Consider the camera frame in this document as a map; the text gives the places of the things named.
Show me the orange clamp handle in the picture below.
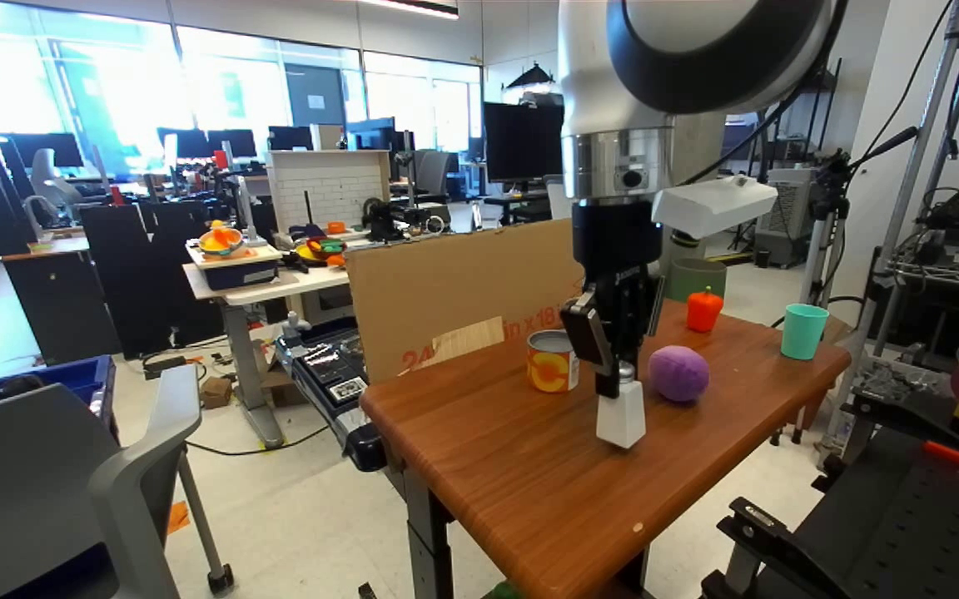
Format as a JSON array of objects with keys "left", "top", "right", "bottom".
[{"left": 924, "top": 436, "right": 959, "bottom": 473}]

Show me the black perforated platform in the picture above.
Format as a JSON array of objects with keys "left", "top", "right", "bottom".
[{"left": 698, "top": 418, "right": 959, "bottom": 599}]

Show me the brown cardboard panel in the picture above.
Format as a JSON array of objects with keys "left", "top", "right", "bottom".
[{"left": 343, "top": 215, "right": 586, "bottom": 391}]

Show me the orange cup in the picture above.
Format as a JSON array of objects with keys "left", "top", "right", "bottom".
[{"left": 684, "top": 289, "right": 725, "bottom": 335}]

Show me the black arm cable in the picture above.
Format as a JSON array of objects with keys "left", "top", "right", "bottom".
[{"left": 684, "top": 43, "right": 847, "bottom": 188}]

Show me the whiteboard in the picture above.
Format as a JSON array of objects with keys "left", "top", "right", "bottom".
[{"left": 268, "top": 146, "right": 392, "bottom": 237}]

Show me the tin can orange label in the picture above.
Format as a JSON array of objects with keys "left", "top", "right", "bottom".
[{"left": 522, "top": 325, "right": 586, "bottom": 397}]

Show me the metal equipment rack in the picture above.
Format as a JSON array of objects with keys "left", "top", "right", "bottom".
[{"left": 865, "top": 0, "right": 959, "bottom": 369}]

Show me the orange yellow toy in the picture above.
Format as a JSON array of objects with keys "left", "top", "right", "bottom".
[{"left": 197, "top": 215, "right": 246, "bottom": 260}]

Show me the teal cup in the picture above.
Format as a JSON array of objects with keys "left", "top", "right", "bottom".
[{"left": 778, "top": 302, "right": 834, "bottom": 366}]

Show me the black table leg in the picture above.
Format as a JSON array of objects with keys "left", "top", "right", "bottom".
[{"left": 383, "top": 463, "right": 458, "bottom": 599}]

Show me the white tray box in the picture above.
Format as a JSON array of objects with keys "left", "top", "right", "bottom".
[{"left": 183, "top": 237, "right": 286, "bottom": 292}]

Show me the purple ball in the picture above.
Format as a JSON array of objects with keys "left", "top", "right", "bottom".
[{"left": 642, "top": 343, "right": 712, "bottom": 405}]

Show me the black monitor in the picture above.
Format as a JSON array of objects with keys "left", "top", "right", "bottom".
[{"left": 481, "top": 99, "right": 567, "bottom": 188}]

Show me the black shelf with funnel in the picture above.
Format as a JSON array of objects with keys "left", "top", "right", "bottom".
[{"left": 722, "top": 62, "right": 838, "bottom": 258}]

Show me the grey office chair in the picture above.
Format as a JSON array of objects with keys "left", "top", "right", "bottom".
[{"left": 0, "top": 363, "right": 241, "bottom": 599}]

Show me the dark desk with wood top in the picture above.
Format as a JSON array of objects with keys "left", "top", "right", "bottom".
[{"left": 0, "top": 234, "right": 122, "bottom": 366}]

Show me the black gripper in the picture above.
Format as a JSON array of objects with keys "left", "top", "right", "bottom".
[{"left": 555, "top": 195, "right": 665, "bottom": 372}]

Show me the green box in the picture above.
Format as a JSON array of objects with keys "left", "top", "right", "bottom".
[{"left": 662, "top": 258, "right": 730, "bottom": 302}]

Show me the white desk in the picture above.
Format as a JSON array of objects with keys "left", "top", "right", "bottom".
[{"left": 181, "top": 260, "right": 355, "bottom": 454}]

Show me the black cabinet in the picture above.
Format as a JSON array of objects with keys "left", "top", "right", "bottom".
[{"left": 78, "top": 195, "right": 225, "bottom": 361}]

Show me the black camera on tripod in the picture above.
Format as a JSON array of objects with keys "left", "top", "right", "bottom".
[{"left": 805, "top": 122, "right": 924, "bottom": 312}]

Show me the black equipment case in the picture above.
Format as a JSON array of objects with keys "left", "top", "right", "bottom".
[{"left": 274, "top": 316, "right": 389, "bottom": 473}]

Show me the blue bin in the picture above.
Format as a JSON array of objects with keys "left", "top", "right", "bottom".
[{"left": 0, "top": 354, "right": 119, "bottom": 436}]

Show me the white salt cellar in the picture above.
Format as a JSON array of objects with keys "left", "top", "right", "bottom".
[{"left": 594, "top": 363, "right": 654, "bottom": 454}]

